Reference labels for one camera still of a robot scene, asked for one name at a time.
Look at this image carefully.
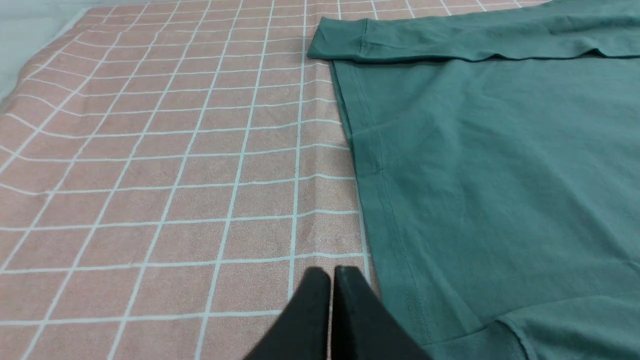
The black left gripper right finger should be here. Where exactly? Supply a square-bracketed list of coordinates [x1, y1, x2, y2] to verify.
[331, 266, 430, 360]

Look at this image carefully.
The green long-sleeve top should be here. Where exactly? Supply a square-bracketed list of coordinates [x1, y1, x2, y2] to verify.
[307, 0, 640, 360]

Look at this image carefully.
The pink grid tablecloth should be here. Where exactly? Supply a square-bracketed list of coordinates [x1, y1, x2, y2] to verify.
[0, 0, 539, 360]

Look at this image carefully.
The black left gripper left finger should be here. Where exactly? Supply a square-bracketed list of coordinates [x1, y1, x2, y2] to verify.
[244, 267, 331, 360]

